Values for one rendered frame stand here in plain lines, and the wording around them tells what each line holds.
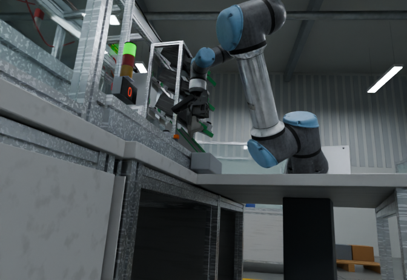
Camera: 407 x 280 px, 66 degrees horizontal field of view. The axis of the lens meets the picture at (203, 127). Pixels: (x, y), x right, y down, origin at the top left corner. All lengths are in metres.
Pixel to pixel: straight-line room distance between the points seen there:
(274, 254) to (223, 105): 6.21
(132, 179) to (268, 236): 4.68
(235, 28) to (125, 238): 0.62
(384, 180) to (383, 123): 10.39
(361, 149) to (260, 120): 9.72
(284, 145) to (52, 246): 0.80
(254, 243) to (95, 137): 4.77
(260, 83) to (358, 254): 6.11
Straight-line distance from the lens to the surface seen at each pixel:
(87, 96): 0.50
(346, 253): 6.84
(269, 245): 5.18
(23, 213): 0.39
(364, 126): 10.95
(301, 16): 7.23
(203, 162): 1.08
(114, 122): 0.63
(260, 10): 0.96
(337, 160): 1.29
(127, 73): 1.29
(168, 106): 1.66
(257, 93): 0.98
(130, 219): 0.56
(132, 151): 0.54
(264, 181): 0.82
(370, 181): 0.80
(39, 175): 0.39
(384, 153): 10.94
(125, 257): 0.56
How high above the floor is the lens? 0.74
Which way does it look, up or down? 16 degrees up
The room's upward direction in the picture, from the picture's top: 4 degrees clockwise
